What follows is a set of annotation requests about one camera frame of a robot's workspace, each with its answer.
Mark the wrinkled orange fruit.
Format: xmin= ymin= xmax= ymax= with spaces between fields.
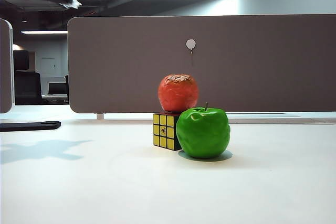
xmin=157 ymin=73 xmax=200 ymax=113

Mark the green apple with stem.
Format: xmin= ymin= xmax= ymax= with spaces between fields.
xmin=175 ymin=102 xmax=231 ymax=159

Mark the Rubik's cube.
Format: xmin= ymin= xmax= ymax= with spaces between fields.
xmin=153 ymin=112 xmax=183 ymax=152

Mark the short ceiling light strip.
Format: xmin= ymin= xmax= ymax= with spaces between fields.
xmin=20 ymin=30 xmax=68 ymax=35

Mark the black office chair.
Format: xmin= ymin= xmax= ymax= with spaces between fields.
xmin=12 ymin=50 xmax=43 ymax=105

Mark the black background monitor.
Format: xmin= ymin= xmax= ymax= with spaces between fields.
xmin=47 ymin=82 xmax=68 ymax=95

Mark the white hexagonal pin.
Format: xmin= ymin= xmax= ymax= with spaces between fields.
xmin=185 ymin=39 xmax=196 ymax=57

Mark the flat black desk bracket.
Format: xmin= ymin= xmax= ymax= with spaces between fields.
xmin=0 ymin=121 xmax=61 ymax=132

